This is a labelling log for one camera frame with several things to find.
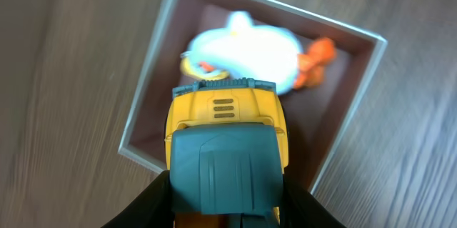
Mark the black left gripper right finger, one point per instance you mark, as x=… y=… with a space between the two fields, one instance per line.
x=299 y=209

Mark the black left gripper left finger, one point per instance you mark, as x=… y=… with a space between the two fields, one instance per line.
x=151 y=209

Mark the yellow toy truck grey cannon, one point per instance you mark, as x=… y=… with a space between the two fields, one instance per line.
x=226 y=151

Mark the white plush duck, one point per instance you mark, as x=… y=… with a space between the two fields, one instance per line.
x=242 y=49

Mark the white cardboard box pink inside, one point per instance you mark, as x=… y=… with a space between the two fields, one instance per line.
x=317 y=118

